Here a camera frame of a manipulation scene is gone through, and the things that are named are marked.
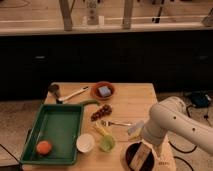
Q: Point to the wooden easel frame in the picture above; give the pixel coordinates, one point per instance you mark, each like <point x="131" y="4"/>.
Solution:
<point x="92" y="16"/>

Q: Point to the green plastic tray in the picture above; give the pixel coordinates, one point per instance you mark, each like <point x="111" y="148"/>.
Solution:
<point x="60" y="124"/>

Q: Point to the yellow white eraser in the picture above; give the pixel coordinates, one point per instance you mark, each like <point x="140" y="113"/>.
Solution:
<point x="135" y="129"/>

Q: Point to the wooden board in bowl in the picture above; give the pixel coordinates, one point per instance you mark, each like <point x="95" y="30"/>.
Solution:
<point x="140" y="157"/>

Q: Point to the orange bowl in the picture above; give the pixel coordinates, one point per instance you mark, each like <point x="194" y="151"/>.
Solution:
<point x="95" y="93"/>

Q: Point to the yellow corn toy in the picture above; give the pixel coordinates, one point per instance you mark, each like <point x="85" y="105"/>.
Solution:
<point x="101" y="129"/>

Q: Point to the green bean toy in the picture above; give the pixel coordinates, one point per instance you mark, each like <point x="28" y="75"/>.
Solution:
<point x="88" y="102"/>

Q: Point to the dark purple bowl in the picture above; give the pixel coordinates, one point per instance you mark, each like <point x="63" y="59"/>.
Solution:
<point x="126" y="156"/>

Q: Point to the green small cup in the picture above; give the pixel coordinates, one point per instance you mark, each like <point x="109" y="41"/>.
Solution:
<point x="107" y="143"/>

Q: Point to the blue sponge block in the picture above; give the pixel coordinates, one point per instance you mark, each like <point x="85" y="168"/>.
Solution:
<point x="104" y="91"/>

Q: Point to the silver fork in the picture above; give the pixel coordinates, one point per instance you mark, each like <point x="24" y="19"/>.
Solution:
<point x="109" y="123"/>

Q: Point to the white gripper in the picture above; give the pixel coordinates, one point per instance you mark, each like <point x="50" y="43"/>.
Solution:
<point x="152" y="133"/>

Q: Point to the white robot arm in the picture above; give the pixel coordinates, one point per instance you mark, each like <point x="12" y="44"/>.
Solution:
<point x="168" y="115"/>

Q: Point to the white small cup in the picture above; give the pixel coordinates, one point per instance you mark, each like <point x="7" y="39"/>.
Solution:
<point x="85" y="143"/>

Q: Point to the purple grapes toy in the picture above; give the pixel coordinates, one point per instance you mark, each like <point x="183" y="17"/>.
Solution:
<point x="105" y="110"/>

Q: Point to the orange ball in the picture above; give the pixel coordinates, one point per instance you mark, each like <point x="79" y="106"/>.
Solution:
<point x="43" y="147"/>

